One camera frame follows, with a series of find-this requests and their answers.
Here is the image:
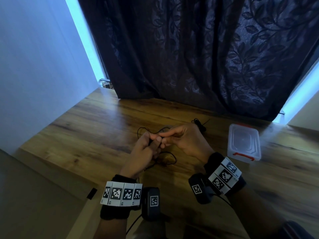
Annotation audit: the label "person's right hand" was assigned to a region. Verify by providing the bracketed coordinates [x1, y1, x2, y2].
[156, 122, 215, 164]

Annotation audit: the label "person's left hand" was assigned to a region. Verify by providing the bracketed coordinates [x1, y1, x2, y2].
[119, 131, 163, 180]

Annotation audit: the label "black earphones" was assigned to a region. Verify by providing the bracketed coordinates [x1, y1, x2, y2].
[191, 118, 211, 133]

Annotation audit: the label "black cable with yellow plug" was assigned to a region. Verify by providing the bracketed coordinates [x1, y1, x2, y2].
[137, 126, 177, 172]

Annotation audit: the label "clear plastic box red handle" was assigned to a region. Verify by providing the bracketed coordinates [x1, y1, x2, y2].
[227, 123, 262, 164]

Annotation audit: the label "person's right forearm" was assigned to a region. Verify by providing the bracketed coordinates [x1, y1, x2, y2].
[228, 185, 287, 239]

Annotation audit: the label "person's left forearm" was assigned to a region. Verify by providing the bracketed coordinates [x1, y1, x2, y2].
[93, 217, 128, 239]

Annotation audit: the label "left wristband with marker tags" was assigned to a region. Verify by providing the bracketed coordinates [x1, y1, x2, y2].
[100, 174, 143, 221]

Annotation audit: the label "wristband with marker tags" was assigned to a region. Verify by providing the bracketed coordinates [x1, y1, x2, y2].
[204, 152, 247, 197]
[100, 174, 143, 221]

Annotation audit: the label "right wristband with marker tags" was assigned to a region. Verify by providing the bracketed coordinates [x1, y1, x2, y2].
[204, 152, 247, 197]

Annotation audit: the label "dark leaf-patterned curtain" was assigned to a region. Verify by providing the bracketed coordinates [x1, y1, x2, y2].
[77, 0, 319, 122]

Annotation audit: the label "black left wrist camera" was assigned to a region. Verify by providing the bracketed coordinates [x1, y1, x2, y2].
[141, 187, 161, 222]

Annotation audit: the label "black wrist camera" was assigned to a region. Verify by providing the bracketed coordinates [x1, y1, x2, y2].
[141, 187, 161, 222]
[188, 173, 213, 205]

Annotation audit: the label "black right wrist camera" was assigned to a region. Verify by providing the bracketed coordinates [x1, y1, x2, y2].
[188, 173, 213, 205]

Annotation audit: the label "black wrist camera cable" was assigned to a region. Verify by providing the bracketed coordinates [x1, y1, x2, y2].
[211, 193, 235, 210]
[125, 213, 143, 235]

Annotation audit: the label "white window frame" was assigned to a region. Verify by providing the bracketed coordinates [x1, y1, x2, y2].
[64, 0, 113, 89]

